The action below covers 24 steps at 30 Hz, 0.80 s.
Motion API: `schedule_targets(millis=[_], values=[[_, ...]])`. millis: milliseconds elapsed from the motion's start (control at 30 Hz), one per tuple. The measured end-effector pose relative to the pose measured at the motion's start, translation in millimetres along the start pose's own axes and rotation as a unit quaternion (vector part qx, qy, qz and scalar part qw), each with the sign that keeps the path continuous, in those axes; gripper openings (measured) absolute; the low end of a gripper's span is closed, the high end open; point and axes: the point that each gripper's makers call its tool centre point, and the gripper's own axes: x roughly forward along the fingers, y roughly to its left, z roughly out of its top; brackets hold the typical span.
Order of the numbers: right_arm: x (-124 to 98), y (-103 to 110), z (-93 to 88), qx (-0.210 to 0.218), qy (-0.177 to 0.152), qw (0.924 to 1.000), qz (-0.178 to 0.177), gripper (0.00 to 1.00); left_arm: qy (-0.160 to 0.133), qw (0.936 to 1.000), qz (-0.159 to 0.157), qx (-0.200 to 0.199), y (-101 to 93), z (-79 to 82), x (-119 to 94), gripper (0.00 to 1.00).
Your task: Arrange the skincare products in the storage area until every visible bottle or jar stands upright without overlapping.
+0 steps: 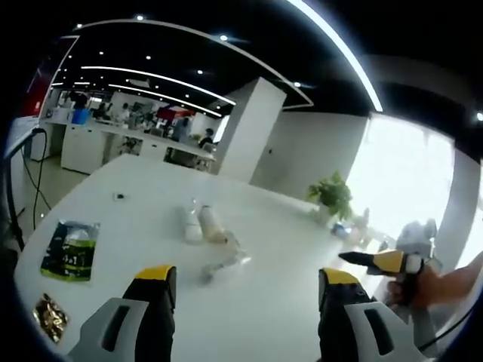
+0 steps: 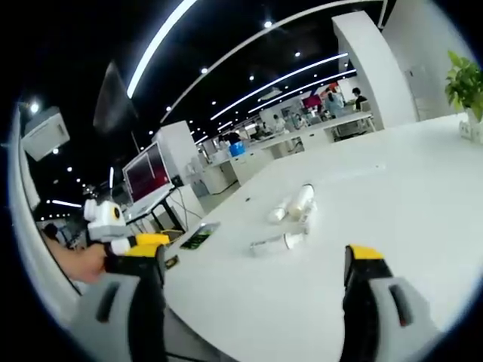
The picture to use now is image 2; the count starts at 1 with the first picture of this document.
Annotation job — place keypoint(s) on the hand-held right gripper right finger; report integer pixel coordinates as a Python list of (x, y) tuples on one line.
[(377, 309)]

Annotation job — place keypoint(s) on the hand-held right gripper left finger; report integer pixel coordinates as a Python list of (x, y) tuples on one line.
[(113, 309)]

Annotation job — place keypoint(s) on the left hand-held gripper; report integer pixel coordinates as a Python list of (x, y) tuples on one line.
[(103, 224)]

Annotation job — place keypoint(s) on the slim white skincare bottle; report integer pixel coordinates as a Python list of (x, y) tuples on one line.
[(309, 218)]

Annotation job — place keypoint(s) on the clear syringe-like tube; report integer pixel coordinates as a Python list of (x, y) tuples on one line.
[(279, 243)]

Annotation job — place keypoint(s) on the large white skincare bottle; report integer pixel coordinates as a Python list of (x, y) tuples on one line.
[(300, 200)]

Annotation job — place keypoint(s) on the person's left hand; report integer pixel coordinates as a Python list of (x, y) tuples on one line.
[(83, 264)]

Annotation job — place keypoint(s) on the white monitor with red screen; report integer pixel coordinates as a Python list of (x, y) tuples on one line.
[(147, 175)]

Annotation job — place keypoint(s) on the small black card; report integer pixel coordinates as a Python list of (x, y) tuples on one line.
[(172, 262)]

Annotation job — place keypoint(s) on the green and black smartphone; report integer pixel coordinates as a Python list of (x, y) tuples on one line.
[(199, 235)]

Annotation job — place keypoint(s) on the white ceiling air conditioner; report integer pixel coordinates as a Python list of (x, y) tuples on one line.
[(45, 130)]

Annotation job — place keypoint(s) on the blue bin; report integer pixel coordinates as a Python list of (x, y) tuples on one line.
[(237, 149)]

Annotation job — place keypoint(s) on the long white background counter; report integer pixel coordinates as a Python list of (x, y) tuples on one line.
[(287, 141)]

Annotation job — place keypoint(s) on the white plant pot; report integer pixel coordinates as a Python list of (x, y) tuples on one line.
[(472, 126)]

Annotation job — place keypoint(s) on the green potted plant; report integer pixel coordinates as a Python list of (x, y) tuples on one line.
[(464, 81)]

